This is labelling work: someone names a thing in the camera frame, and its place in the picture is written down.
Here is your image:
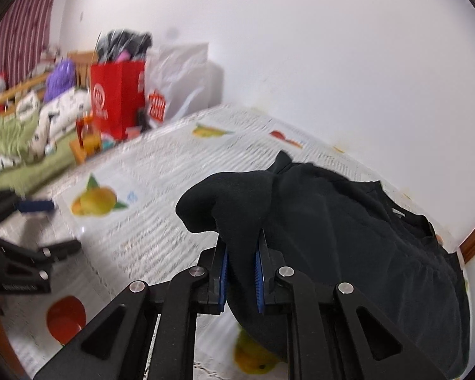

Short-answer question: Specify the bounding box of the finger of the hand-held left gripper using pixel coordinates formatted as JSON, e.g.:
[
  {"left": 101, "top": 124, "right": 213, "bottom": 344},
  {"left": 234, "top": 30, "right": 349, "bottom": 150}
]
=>
[
  {"left": 0, "top": 233, "right": 82, "bottom": 265},
  {"left": 0, "top": 192, "right": 57, "bottom": 218}
]

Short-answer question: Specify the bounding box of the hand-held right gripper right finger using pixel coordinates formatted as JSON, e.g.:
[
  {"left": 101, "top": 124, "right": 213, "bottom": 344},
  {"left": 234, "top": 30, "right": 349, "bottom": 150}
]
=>
[{"left": 254, "top": 229, "right": 448, "bottom": 380}]

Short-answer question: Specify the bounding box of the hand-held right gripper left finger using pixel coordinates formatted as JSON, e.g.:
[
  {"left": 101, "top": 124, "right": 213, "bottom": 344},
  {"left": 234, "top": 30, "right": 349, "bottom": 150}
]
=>
[{"left": 34, "top": 239, "right": 230, "bottom": 380}]

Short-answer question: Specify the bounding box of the black sweatshirt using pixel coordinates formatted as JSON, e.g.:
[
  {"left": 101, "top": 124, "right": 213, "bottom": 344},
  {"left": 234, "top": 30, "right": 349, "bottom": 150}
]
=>
[{"left": 175, "top": 149, "right": 472, "bottom": 379}]

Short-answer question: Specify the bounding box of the green blanket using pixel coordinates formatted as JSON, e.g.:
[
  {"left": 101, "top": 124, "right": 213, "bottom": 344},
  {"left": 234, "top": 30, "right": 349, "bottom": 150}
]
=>
[{"left": 0, "top": 110, "right": 88, "bottom": 195}]

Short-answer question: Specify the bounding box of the orange drink bottle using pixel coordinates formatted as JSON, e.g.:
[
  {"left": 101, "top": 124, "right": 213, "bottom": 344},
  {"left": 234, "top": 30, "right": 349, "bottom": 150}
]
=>
[{"left": 81, "top": 114, "right": 103, "bottom": 156}]

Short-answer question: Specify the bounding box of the white floral pillow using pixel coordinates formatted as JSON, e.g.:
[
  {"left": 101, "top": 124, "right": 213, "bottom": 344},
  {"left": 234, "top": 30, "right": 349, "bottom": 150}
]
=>
[{"left": 16, "top": 87, "right": 94, "bottom": 156}]

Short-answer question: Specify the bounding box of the light wooden headboard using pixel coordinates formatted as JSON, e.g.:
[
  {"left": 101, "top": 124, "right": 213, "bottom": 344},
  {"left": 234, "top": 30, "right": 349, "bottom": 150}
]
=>
[{"left": 0, "top": 49, "right": 98, "bottom": 118}]

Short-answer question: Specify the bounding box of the purple plush toy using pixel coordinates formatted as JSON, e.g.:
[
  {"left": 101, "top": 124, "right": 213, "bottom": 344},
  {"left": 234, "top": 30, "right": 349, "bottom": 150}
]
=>
[{"left": 45, "top": 59, "right": 78, "bottom": 102}]

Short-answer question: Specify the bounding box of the fruit printed table cover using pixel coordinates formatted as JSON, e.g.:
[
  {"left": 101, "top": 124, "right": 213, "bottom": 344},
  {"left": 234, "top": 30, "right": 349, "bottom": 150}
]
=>
[{"left": 0, "top": 103, "right": 472, "bottom": 380}]

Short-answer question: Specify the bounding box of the red paper bag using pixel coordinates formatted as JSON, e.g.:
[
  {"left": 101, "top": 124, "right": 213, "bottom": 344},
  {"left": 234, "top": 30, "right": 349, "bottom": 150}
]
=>
[{"left": 90, "top": 60, "right": 147, "bottom": 142}]

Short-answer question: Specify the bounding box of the red striped curtain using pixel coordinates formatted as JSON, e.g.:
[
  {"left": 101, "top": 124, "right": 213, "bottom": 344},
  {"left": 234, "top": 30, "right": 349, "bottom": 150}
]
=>
[{"left": 0, "top": 0, "right": 64, "bottom": 100}]

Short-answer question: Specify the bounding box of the white plastic bag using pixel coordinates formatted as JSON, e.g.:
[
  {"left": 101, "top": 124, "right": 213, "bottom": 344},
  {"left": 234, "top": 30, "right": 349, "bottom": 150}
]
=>
[{"left": 144, "top": 41, "right": 225, "bottom": 130}]

